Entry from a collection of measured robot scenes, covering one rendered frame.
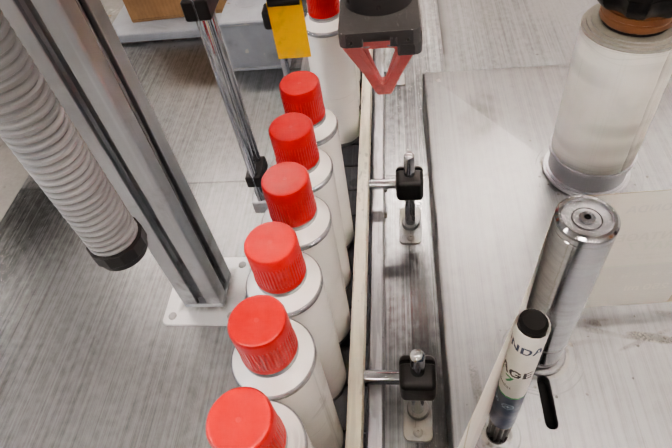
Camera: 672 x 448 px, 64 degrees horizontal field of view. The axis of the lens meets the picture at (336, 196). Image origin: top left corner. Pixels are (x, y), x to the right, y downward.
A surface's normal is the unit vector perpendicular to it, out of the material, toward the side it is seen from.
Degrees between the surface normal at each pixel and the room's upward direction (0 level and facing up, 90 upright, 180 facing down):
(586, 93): 92
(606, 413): 0
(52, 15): 90
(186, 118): 0
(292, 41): 90
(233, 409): 3
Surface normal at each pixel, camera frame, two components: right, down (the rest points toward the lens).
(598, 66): -0.74, 0.56
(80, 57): -0.06, 0.75
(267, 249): -0.11, -0.69
